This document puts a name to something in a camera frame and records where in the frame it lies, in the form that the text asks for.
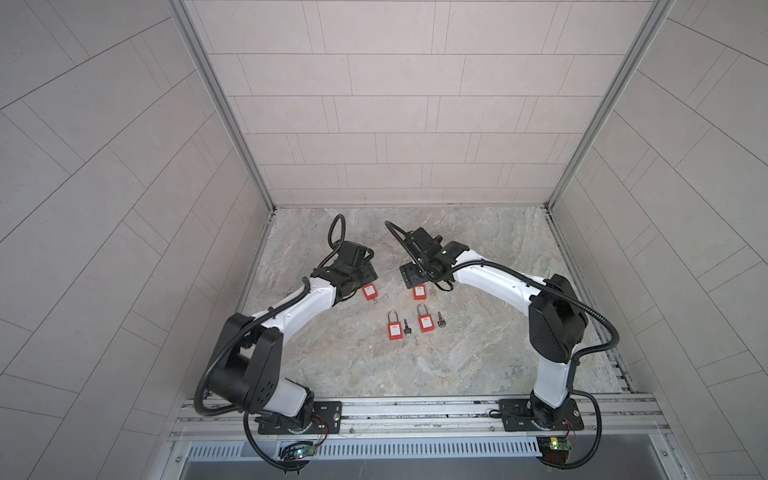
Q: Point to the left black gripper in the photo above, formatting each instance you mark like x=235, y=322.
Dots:
x=366, y=269

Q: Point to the right green circuit board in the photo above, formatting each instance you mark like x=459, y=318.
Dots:
x=555, y=450

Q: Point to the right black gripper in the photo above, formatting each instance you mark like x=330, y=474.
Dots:
x=408, y=276

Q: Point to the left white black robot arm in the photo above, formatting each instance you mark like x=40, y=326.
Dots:
x=243, y=373

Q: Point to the red padlock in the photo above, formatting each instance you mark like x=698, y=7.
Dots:
x=419, y=293
x=425, y=319
x=394, y=326
x=370, y=292

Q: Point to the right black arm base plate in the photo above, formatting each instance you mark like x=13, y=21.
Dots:
x=532, y=414

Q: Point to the white slotted cable duct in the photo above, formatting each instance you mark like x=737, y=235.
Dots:
x=384, y=448

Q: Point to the left green circuit board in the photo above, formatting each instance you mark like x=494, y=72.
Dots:
x=298, y=452

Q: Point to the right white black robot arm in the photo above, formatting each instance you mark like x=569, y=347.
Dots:
x=561, y=328

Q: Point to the green circuit board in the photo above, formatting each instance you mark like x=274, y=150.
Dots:
x=298, y=452
x=555, y=450

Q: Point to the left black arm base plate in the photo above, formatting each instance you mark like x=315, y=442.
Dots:
x=322, y=417

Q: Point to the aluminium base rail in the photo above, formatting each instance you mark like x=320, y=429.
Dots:
x=469, y=416

